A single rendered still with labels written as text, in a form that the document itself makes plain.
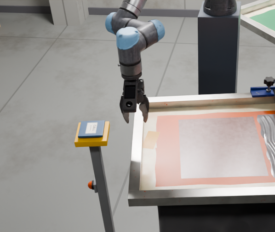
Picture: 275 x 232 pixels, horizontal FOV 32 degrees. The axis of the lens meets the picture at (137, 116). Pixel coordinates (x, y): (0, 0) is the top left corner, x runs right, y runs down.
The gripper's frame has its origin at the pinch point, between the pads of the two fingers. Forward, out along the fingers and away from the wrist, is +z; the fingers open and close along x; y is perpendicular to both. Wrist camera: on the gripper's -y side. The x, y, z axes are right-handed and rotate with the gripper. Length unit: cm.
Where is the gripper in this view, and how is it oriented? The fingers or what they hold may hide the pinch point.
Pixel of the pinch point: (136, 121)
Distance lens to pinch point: 172.7
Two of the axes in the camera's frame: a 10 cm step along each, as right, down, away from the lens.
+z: 0.9, 8.0, 6.0
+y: 0.5, -6.0, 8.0
